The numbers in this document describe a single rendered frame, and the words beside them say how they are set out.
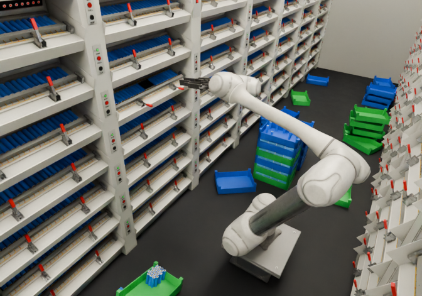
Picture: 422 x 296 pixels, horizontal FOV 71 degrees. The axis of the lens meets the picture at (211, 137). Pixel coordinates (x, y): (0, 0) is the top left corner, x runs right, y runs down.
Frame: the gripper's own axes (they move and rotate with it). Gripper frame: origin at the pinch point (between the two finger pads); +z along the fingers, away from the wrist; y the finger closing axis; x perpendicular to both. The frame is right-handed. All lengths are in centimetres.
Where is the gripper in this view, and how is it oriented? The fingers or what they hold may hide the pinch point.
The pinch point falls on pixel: (186, 82)
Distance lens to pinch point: 159.8
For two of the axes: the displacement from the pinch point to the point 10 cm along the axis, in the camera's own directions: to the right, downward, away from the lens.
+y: -5.4, 4.3, -7.2
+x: 1.0, 8.8, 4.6
